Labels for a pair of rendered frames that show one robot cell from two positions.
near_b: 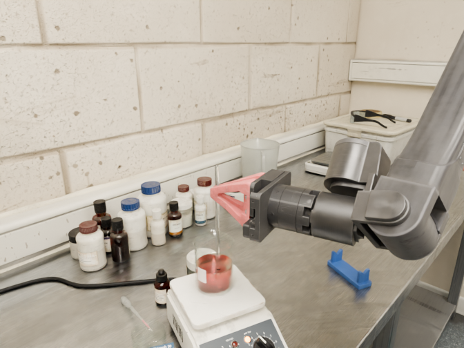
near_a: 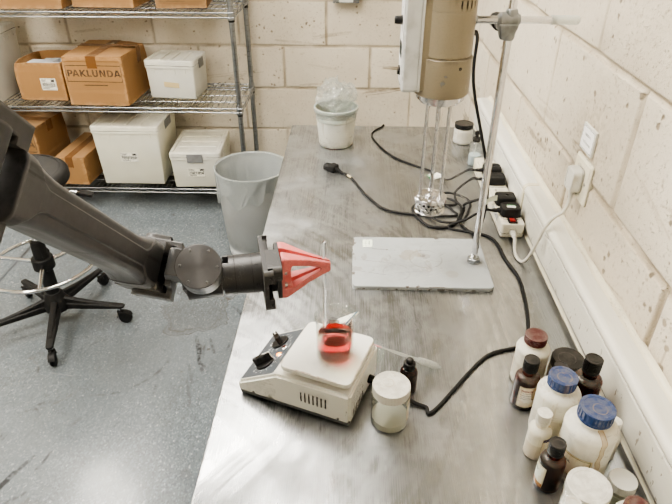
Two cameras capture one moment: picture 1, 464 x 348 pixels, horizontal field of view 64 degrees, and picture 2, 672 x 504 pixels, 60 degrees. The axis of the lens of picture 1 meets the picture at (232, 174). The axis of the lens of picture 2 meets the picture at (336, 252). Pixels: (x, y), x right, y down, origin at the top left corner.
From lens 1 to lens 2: 114 cm
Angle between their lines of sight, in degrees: 115
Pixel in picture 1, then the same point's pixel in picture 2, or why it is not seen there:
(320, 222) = not seen: hidden behind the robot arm
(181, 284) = (359, 340)
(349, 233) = not seen: hidden behind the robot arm
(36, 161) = (645, 273)
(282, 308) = (296, 451)
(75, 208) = (609, 350)
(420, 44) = not seen: outside the picture
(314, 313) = (262, 467)
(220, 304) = (311, 343)
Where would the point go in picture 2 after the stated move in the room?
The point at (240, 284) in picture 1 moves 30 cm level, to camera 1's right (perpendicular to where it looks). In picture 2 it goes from (315, 367) to (132, 477)
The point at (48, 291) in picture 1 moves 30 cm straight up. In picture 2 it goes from (502, 338) to (531, 196)
